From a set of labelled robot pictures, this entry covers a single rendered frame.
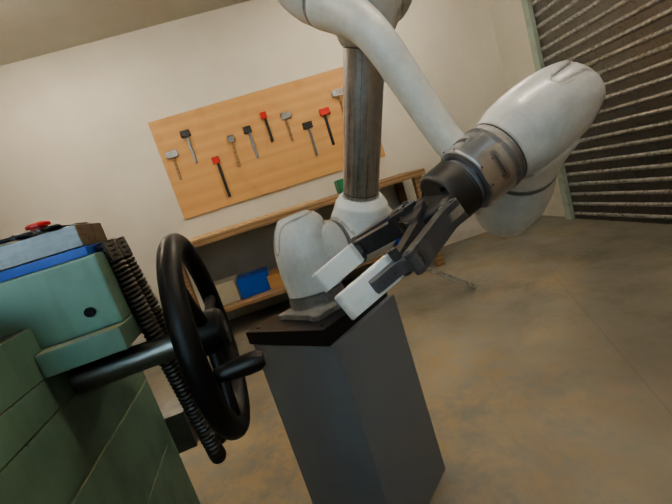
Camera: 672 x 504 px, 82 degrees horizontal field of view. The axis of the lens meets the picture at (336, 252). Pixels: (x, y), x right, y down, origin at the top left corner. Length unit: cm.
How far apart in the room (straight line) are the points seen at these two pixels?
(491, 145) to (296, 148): 334
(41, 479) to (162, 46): 380
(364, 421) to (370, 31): 83
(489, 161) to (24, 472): 57
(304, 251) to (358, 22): 53
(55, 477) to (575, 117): 70
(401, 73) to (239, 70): 329
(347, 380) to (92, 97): 363
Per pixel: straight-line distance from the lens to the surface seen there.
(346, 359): 94
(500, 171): 49
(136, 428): 76
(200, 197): 380
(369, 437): 104
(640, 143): 346
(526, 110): 52
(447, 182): 46
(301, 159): 376
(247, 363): 46
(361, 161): 103
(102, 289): 55
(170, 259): 48
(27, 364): 56
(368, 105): 100
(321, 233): 102
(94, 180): 409
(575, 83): 56
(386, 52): 72
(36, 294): 57
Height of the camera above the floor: 95
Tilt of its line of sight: 10 degrees down
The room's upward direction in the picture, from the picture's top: 18 degrees counter-clockwise
